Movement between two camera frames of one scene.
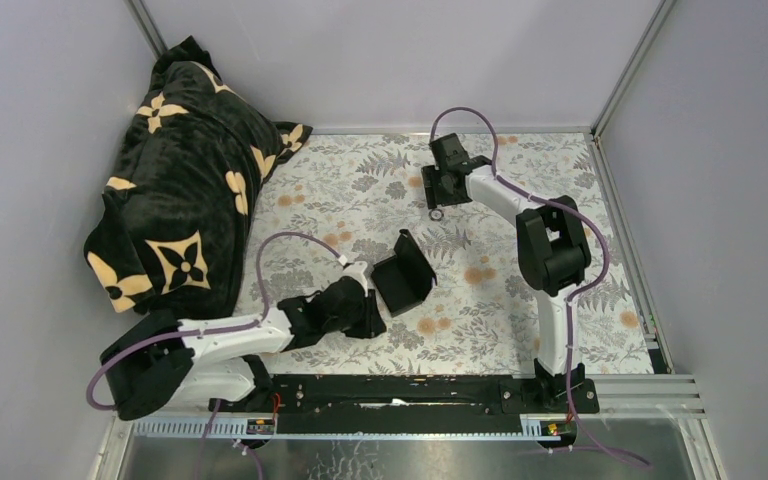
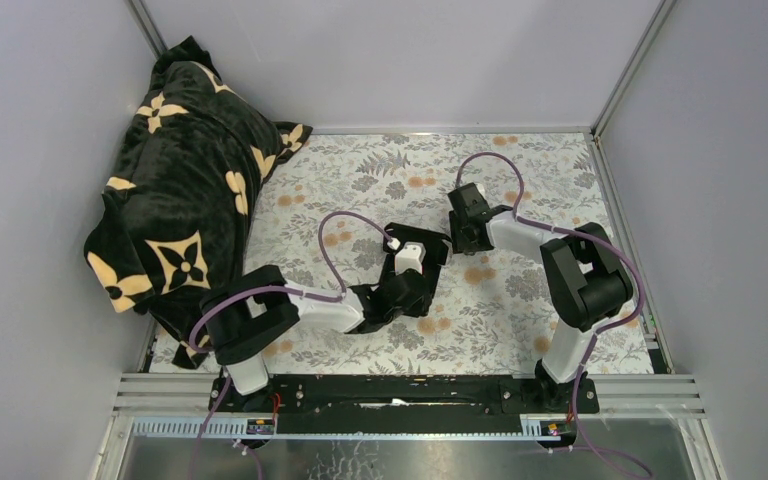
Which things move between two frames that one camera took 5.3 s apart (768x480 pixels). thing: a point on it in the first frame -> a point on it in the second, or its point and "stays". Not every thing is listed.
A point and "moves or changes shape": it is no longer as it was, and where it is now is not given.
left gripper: (372, 324) -> (421, 306)
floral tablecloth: (447, 278) stays
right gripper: (430, 176) -> (459, 245)
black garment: (406, 278) moves or changes shape
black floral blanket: (182, 199) stays
